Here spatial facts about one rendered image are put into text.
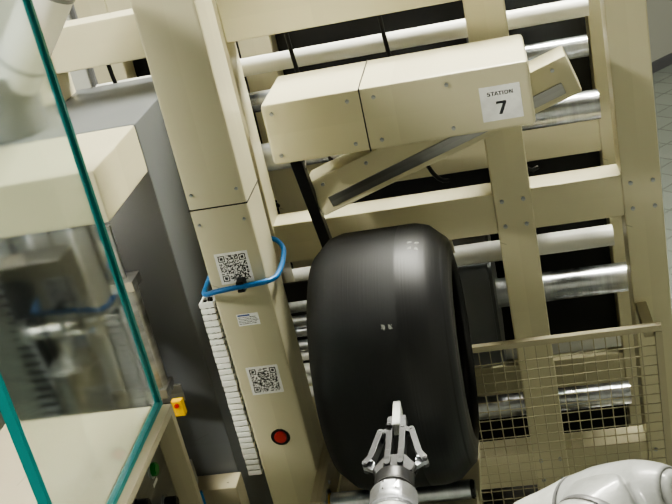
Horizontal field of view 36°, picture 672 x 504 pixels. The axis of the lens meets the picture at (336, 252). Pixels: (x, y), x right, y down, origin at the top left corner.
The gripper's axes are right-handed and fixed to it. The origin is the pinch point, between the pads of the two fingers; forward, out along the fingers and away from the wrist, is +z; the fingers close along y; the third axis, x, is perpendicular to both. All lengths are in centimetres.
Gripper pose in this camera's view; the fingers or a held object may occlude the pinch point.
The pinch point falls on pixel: (397, 417)
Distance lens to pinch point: 209.5
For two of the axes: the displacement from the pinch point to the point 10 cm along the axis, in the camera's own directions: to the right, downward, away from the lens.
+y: -9.7, 1.4, 1.8
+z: 0.8, -5.5, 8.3
